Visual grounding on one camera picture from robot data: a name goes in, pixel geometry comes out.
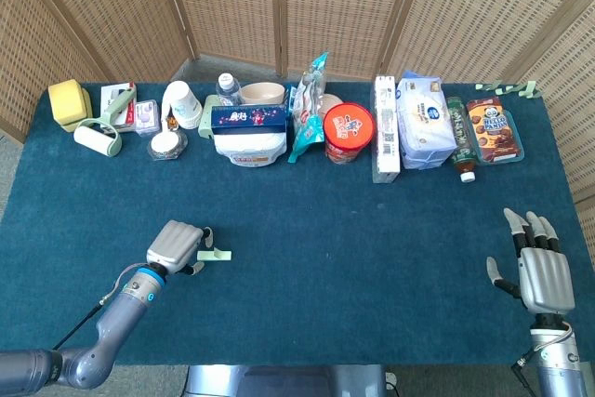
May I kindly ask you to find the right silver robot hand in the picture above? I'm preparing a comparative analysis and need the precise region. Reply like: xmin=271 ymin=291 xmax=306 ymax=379
xmin=485 ymin=208 xmax=576 ymax=316

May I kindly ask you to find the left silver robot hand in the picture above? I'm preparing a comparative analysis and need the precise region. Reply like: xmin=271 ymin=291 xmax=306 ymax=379
xmin=146 ymin=219 xmax=216 ymax=276

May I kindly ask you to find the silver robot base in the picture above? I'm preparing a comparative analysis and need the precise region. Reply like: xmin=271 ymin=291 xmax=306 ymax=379
xmin=183 ymin=364 xmax=388 ymax=397

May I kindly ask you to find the clear hexagonal jar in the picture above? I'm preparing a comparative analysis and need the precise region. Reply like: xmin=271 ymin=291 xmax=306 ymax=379
xmin=147 ymin=129 xmax=190 ymax=162

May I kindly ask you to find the white plastic tub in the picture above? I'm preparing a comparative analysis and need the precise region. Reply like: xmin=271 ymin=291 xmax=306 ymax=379
xmin=213 ymin=131 xmax=288 ymax=169

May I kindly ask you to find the teal clear tray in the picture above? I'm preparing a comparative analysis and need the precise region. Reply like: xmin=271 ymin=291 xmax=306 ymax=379
xmin=473 ymin=108 xmax=526 ymax=166

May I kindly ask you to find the green white lint roller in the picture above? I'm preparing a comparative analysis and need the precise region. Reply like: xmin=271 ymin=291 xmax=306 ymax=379
xmin=73 ymin=86 xmax=139 ymax=159

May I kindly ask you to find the small purple white pack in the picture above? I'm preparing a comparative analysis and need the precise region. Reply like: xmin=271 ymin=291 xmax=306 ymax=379
xmin=134 ymin=99 xmax=162 ymax=138

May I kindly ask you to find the pale green holder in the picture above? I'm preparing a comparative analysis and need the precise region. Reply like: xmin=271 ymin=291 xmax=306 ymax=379
xmin=197 ymin=94 xmax=222 ymax=140

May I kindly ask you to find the teal table cloth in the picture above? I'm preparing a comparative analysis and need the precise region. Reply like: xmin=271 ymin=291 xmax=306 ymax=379
xmin=0 ymin=82 xmax=582 ymax=366

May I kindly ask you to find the white paper cup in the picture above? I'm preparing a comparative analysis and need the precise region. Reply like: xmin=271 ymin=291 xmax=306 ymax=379
xmin=161 ymin=80 xmax=205 ymax=131

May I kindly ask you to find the blue toothpaste box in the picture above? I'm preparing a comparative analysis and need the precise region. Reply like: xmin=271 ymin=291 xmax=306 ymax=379
xmin=210 ymin=103 xmax=288 ymax=137

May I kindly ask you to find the brown panda biscuit box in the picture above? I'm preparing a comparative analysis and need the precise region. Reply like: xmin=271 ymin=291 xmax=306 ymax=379
xmin=465 ymin=97 xmax=522 ymax=161

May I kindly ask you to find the white and red carton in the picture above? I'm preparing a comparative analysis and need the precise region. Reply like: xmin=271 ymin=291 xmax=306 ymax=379
xmin=99 ymin=82 xmax=139 ymax=133

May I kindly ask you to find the pale yellow plastic box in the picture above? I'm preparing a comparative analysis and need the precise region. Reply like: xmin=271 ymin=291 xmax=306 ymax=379
xmin=59 ymin=88 xmax=94 ymax=133

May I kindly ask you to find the clear water bottle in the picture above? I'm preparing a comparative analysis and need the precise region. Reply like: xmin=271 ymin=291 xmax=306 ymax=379
xmin=215 ymin=73 xmax=243 ymax=108

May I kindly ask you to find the green tea bottle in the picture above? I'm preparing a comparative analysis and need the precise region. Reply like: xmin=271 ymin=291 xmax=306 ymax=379
xmin=444 ymin=96 xmax=479 ymax=183

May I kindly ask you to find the beige bowl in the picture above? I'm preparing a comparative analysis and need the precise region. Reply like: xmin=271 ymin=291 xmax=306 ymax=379
xmin=239 ymin=82 xmax=285 ymax=106

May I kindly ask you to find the teal clear snack bag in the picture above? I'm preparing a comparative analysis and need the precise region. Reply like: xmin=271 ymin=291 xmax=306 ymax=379
xmin=286 ymin=51 xmax=330 ymax=165

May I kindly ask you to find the yellow sponge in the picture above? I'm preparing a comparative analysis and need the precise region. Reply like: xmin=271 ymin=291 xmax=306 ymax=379
xmin=47 ymin=79 xmax=85 ymax=125

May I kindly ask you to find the white blue tissue pack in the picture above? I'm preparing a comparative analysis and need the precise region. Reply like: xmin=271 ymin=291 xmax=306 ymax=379
xmin=395 ymin=70 xmax=457 ymax=170

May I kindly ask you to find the red lidded noodle cup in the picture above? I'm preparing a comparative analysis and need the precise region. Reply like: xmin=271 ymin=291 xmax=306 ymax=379
xmin=323 ymin=102 xmax=377 ymax=165

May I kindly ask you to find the beige round container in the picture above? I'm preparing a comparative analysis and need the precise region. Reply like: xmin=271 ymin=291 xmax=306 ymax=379
xmin=320 ymin=93 xmax=345 ymax=119

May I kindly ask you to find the long white barcode box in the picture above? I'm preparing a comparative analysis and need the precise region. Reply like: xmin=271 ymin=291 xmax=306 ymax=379
xmin=370 ymin=73 xmax=402 ymax=184

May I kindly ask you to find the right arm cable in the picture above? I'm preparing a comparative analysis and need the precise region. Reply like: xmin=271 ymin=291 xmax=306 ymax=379
xmin=510 ymin=321 xmax=575 ymax=397

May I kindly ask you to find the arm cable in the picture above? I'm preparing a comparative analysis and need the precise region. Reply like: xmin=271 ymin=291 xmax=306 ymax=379
xmin=51 ymin=264 xmax=140 ymax=351
xmin=510 ymin=321 xmax=575 ymax=397

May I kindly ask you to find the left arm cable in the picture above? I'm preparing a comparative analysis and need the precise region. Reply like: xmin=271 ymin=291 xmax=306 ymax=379
xmin=51 ymin=264 xmax=140 ymax=351

